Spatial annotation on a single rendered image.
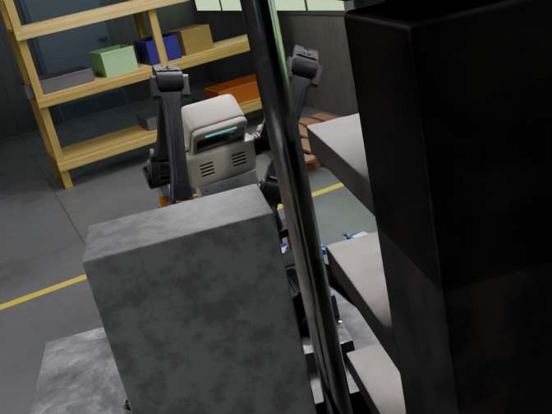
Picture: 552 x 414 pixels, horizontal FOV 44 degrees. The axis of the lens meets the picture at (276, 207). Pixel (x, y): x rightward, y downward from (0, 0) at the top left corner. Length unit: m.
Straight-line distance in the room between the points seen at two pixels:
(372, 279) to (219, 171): 1.37
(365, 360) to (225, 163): 1.23
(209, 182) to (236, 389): 1.39
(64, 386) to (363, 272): 1.15
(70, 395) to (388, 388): 1.02
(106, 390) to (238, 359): 0.92
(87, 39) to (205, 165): 8.28
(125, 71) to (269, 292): 6.14
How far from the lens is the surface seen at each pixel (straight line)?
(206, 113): 2.40
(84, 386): 2.09
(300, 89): 2.10
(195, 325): 1.12
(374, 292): 1.15
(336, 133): 1.15
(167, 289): 1.08
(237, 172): 2.51
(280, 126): 1.26
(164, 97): 2.01
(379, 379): 1.37
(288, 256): 2.19
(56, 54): 10.59
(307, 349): 1.83
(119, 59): 7.14
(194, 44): 7.42
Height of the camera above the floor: 1.85
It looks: 21 degrees down
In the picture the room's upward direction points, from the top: 12 degrees counter-clockwise
